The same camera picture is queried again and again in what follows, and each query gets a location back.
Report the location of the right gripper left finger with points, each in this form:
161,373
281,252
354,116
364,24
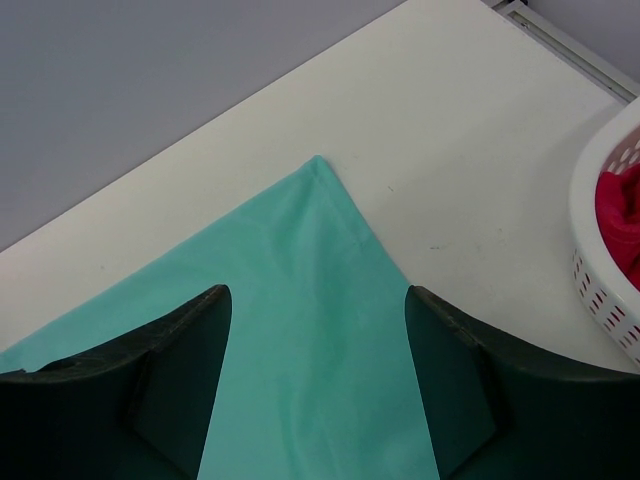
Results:
135,407

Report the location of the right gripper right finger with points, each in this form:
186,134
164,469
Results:
498,407

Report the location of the mint green t-shirt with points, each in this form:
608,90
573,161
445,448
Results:
318,380

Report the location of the white plastic laundry basket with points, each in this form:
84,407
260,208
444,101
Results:
608,296

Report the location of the crimson red t-shirt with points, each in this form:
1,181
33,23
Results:
617,212

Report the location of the aluminium rail frame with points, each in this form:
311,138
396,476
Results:
597,70

